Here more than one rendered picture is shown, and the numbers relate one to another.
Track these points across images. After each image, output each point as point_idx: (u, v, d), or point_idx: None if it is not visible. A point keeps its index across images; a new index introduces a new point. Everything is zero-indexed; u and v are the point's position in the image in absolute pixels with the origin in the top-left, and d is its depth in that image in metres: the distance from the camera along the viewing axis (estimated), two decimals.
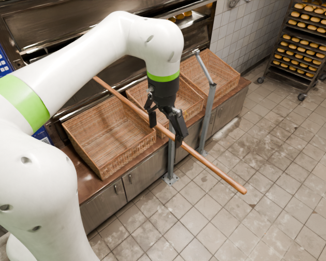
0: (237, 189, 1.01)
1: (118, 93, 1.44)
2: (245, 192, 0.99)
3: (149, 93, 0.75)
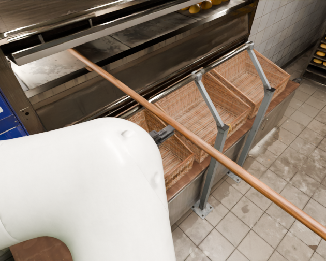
0: None
1: (153, 106, 0.92)
2: None
3: None
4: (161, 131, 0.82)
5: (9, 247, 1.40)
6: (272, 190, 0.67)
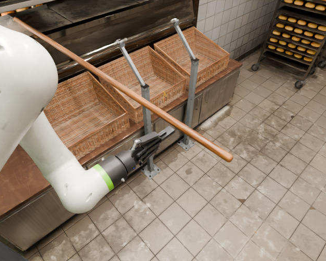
0: (220, 156, 0.79)
1: (78, 57, 1.20)
2: (230, 159, 0.77)
3: (133, 141, 0.74)
4: (161, 132, 0.82)
5: None
6: (147, 101, 0.96)
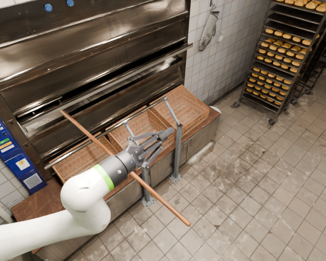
0: (183, 222, 1.38)
1: (97, 141, 1.80)
2: (189, 225, 1.36)
3: (127, 139, 0.77)
4: (159, 131, 0.83)
5: None
6: (143, 180, 1.56)
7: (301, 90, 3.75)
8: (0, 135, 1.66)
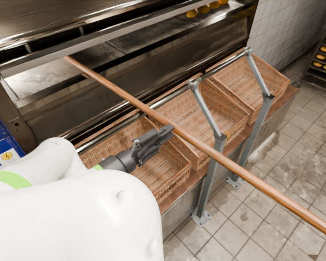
0: None
1: (156, 113, 0.91)
2: None
3: (132, 141, 0.74)
4: (161, 129, 0.81)
5: None
6: (283, 194, 0.67)
7: None
8: None
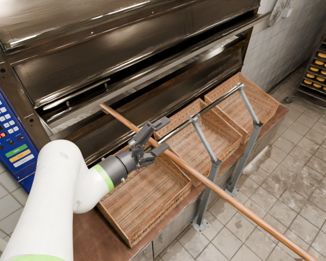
0: None
1: None
2: None
3: (128, 144, 0.73)
4: (156, 122, 0.76)
5: None
6: (260, 218, 0.91)
7: None
8: (14, 141, 1.01)
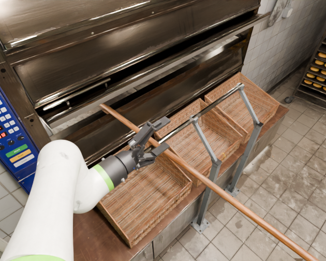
0: None
1: None
2: None
3: (128, 144, 0.73)
4: (156, 122, 0.76)
5: None
6: (260, 218, 0.91)
7: None
8: (14, 141, 1.01)
